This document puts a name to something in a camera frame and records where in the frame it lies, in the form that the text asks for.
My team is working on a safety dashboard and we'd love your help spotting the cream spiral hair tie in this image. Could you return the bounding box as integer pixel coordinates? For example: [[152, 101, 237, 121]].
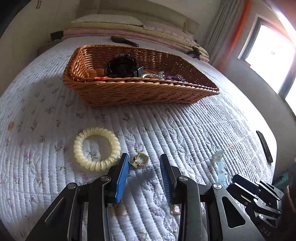
[[73, 126, 122, 172]]

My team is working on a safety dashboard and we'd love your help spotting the gold heart earring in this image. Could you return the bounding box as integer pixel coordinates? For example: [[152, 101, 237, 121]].
[[129, 152, 149, 169]]

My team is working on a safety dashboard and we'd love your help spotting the clear plastic hair clip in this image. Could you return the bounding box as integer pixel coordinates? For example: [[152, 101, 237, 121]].
[[211, 149, 226, 187]]

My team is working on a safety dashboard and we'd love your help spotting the white quilted bedspread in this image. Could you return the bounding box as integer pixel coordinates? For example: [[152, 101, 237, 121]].
[[1, 37, 277, 240]]

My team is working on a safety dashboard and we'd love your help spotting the red small hair clip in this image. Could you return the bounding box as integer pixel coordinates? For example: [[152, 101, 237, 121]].
[[93, 76, 108, 80]]

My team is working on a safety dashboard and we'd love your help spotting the orange wicker basket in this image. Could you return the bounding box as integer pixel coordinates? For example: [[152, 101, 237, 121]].
[[63, 45, 220, 107]]

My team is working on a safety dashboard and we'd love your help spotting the black round watch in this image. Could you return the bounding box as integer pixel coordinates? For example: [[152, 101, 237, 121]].
[[104, 54, 144, 78]]

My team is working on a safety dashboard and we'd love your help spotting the black small tripod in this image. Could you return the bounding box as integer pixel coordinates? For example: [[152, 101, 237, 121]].
[[187, 46, 201, 60]]

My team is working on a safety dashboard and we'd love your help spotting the brown hair brush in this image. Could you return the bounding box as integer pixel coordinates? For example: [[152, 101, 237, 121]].
[[111, 36, 139, 47]]

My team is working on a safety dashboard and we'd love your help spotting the window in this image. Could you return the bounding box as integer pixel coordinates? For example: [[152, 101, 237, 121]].
[[239, 15, 295, 115]]

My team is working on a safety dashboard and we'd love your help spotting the beige folded quilt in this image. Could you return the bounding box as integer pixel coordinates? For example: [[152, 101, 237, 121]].
[[67, 22, 196, 44]]

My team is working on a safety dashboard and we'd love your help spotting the pink folded quilt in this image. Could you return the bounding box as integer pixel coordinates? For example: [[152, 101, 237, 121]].
[[62, 28, 210, 62]]

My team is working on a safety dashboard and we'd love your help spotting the bedside table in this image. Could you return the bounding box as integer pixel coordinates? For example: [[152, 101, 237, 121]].
[[38, 40, 62, 56]]

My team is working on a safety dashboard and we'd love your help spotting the beige padded headboard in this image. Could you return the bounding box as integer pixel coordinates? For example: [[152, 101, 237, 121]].
[[76, 0, 199, 34]]

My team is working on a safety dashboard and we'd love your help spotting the striped curtain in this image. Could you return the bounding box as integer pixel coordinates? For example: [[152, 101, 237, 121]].
[[206, 1, 251, 72]]

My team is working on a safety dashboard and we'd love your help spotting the silver chain necklace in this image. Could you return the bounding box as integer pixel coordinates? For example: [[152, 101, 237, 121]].
[[141, 71, 166, 79]]

